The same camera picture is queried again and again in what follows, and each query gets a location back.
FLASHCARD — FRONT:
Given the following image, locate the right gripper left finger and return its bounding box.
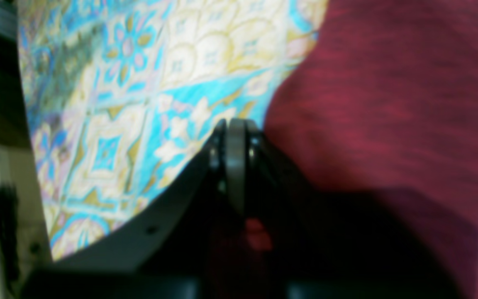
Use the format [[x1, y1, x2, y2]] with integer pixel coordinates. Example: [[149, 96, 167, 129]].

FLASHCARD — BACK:
[[21, 119, 227, 299]]

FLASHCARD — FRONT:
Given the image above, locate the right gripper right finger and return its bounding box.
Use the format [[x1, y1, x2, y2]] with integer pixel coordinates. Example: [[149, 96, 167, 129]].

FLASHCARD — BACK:
[[237, 119, 461, 299]]

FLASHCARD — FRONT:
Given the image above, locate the dark red t-shirt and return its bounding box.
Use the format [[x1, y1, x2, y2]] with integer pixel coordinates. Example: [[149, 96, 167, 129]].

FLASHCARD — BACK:
[[206, 0, 478, 299]]

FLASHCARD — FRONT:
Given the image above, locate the patterned tablecloth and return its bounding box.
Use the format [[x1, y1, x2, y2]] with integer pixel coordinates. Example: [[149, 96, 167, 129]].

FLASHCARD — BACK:
[[16, 0, 328, 260]]

